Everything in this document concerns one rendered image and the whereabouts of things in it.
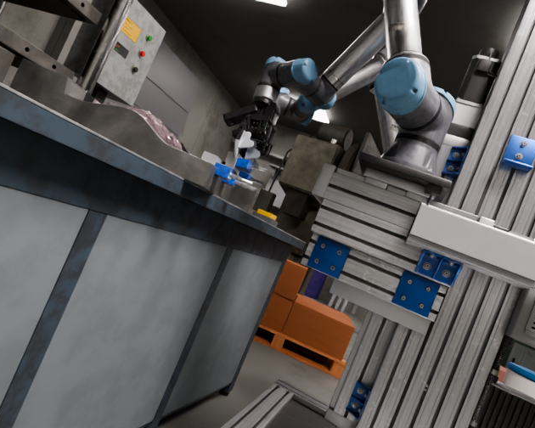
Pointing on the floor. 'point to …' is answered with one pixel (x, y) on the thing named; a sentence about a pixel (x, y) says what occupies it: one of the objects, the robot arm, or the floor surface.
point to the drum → (315, 284)
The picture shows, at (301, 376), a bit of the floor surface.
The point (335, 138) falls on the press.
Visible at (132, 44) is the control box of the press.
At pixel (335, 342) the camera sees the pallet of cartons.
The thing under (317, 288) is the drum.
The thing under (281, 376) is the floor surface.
